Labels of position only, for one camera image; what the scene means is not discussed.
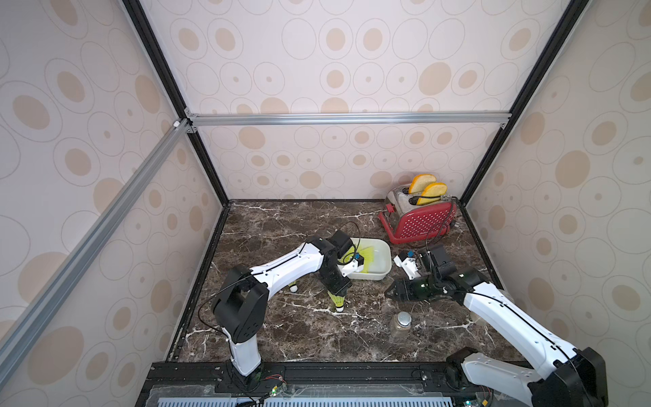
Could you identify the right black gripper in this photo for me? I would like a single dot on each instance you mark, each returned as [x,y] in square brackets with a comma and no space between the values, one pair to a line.
[403,289]

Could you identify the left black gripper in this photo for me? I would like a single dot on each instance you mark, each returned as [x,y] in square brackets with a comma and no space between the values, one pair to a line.
[338,288]

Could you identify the yellow shuttlecock six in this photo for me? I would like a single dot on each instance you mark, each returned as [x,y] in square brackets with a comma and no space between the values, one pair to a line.
[339,302]

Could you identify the yellow shuttlecock two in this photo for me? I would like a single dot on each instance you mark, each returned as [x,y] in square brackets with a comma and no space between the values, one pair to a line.
[367,259]

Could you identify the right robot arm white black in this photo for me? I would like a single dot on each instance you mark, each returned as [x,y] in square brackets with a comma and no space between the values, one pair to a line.
[559,374]

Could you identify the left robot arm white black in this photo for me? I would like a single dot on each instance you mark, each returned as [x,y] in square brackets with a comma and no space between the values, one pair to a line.
[240,305]

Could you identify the white plastic storage box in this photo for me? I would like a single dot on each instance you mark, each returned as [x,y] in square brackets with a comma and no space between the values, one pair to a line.
[383,259]

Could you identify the glass spice jar silver lid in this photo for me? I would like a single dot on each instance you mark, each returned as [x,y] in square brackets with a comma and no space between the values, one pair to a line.
[400,326]

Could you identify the red toaster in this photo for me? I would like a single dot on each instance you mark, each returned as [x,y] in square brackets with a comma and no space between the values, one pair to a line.
[408,223]

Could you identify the yellow bread slice front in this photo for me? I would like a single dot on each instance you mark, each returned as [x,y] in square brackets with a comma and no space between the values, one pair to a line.
[432,193]

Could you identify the yellow bread slice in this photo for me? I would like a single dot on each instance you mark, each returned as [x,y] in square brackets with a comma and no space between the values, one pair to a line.
[432,193]
[420,183]

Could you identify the yellow bread slice rear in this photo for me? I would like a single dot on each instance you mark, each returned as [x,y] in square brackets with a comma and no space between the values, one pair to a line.
[420,183]

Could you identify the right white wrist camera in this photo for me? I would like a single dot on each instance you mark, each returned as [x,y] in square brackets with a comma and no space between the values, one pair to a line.
[407,261]

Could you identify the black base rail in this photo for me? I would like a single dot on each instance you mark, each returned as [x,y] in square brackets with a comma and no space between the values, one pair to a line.
[314,380]

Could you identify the aluminium frame bar rear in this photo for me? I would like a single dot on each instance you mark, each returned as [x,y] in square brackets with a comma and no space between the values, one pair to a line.
[383,118]

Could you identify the aluminium frame bar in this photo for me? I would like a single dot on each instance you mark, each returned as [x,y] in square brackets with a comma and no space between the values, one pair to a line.
[383,118]
[48,302]

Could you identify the aluminium frame bar left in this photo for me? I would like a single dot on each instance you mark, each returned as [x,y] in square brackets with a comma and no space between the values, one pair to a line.
[48,302]

